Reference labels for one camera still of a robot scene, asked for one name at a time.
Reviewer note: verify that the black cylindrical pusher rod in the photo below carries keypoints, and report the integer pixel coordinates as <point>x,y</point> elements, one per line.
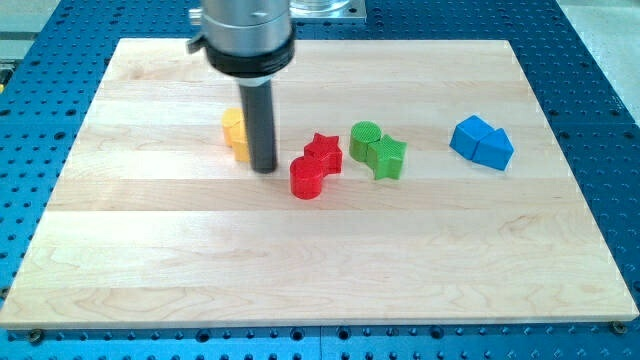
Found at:
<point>257,105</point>

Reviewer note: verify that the yellow block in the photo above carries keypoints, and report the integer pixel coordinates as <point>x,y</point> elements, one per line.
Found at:
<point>231,118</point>
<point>239,143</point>

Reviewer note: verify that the yellow block front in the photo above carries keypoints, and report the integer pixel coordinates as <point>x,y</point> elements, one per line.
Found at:
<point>239,143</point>

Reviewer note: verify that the red star block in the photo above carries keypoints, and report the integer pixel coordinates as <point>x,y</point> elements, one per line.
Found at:
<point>327,151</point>

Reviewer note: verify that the red cylinder block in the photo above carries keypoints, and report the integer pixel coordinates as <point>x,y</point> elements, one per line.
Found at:
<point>306,177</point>

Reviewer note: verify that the green cylinder block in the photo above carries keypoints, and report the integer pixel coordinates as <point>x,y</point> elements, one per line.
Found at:
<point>362,134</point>

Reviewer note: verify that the green star block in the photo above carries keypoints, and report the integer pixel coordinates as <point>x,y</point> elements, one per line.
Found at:
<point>385,157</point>

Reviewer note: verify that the light wooden board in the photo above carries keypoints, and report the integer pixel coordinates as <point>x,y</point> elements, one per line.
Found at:
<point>154,224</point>

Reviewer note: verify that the blue cube block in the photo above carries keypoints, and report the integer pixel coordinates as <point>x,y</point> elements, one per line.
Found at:
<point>467,135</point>

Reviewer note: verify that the blue triangular block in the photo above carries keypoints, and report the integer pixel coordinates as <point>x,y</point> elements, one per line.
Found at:
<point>494,150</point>

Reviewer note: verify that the left board clamp bolt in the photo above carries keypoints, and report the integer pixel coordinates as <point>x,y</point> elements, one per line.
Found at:
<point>35,336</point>

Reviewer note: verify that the board clamp bolt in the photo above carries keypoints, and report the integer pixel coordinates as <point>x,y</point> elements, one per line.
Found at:
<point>35,336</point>
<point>618,328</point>

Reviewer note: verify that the right board clamp bolt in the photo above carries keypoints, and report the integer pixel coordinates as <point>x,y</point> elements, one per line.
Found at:
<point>618,328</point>

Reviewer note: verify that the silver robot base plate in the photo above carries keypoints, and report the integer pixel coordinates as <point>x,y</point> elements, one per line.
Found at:
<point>328,10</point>

